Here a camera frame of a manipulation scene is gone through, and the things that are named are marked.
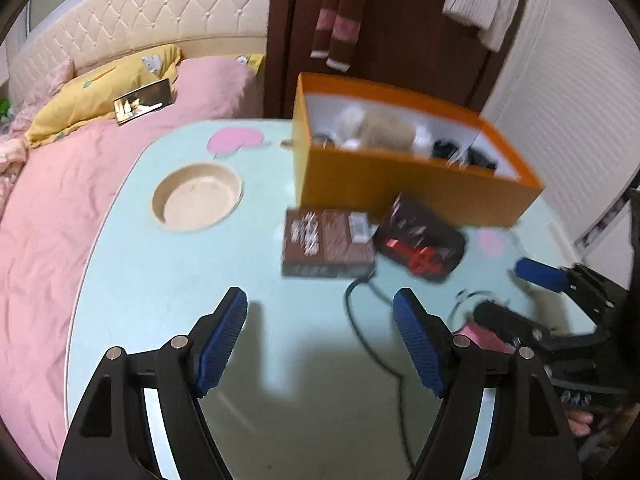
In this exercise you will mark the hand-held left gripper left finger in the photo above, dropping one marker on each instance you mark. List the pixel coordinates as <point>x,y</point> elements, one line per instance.
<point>220,345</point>

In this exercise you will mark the person's right hand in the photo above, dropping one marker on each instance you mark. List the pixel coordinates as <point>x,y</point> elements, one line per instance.
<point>580,420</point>

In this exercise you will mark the beige fluffy plush toy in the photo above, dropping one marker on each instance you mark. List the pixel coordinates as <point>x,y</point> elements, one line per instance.
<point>385,132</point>

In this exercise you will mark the black red snack packet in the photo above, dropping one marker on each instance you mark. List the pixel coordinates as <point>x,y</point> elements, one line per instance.
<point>425,240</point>

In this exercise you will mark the pink floral pillow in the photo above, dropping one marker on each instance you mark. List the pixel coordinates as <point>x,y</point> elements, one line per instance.
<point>47,85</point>

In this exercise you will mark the brown drink carton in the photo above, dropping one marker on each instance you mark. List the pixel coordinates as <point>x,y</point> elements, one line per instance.
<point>330,245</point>

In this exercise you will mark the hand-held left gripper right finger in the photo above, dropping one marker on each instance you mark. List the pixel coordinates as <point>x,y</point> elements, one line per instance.
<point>420,345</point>

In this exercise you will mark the pink duvet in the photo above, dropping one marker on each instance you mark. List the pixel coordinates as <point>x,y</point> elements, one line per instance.
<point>50,240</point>

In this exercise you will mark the cream tufted headboard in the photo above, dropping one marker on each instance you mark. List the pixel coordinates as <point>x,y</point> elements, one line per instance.
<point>150,5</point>

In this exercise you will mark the dark brown wardrobe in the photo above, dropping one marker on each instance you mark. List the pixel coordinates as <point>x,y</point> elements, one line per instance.
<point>410,40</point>

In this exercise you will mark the yellow printed pillow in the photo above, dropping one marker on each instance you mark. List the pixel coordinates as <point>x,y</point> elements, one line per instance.
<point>75,105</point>
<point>255,62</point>

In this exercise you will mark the white knit sweater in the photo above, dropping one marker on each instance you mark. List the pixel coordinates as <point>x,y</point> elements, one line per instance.
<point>490,0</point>

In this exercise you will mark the white louvred door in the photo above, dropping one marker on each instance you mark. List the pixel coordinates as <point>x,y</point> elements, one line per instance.
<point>560,85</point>

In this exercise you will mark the pink floral blanket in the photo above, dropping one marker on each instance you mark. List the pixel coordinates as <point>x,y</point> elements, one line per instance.
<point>10,160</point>

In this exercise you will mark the brown pink striped scarf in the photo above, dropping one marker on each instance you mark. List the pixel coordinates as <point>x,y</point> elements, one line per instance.
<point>340,15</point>

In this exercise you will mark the black cloth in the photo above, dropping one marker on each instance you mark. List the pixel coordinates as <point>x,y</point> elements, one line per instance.
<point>450,152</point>

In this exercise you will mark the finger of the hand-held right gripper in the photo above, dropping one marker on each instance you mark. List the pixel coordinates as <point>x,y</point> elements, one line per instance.
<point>500,317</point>
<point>542,272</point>

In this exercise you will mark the orange cardboard box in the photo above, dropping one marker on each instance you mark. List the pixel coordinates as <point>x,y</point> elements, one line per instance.
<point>400,185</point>

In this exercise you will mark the smartphone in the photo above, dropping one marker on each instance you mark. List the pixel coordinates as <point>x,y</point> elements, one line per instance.
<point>142,102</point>

